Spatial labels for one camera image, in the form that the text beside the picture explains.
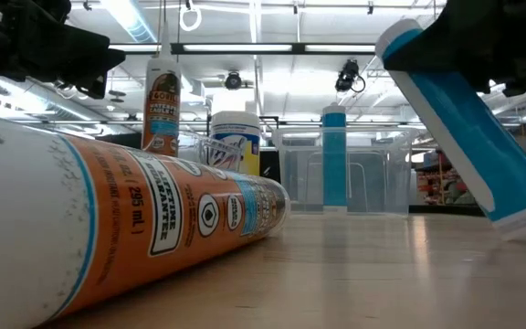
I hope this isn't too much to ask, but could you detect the orange Gorilla sealant tube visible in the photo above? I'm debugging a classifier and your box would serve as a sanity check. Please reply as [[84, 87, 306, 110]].
[[0, 111, 291, 329], [141, 20, 183, 158]]

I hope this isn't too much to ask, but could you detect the black aluminium table frame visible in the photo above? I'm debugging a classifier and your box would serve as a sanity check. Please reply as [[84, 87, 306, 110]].
[[262, 203, 488, 218]]

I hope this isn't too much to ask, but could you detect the overhead LED light bar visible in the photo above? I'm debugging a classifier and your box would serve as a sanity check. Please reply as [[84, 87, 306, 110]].
[[107, 42, 378, 57]]

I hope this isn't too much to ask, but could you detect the white hanging ring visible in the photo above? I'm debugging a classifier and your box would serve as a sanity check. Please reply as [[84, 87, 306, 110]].
[[179, 0, 203, 33]]

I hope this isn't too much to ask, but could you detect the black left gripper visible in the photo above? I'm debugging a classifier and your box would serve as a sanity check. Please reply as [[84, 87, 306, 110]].
[[0, 0, 126, 100]]

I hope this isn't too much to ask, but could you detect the black hanging camera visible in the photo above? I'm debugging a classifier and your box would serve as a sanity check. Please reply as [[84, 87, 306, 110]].
[[223, 69, 245, 91], [334, 58, 367, 94]]

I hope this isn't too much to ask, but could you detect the clear plastic bin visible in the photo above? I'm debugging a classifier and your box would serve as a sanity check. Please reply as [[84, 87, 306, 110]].
[[272, 126, 417, 217]]

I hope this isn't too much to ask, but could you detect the storage shelf rack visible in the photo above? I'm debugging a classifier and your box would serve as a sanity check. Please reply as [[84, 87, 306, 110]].
[[416, 148, 479, 207]]

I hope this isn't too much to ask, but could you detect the blue silicone tube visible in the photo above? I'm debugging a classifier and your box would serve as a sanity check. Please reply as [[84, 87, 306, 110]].
[[321, 102, 349, 215], [374, 17, 526, 242]]

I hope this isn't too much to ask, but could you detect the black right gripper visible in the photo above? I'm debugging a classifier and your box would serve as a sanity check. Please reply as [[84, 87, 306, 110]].
[[384, 0, 526, 97]]

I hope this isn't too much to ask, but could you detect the Lysol wipes canister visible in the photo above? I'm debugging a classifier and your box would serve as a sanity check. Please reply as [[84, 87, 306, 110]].
[[209, 111, 262, 177]]

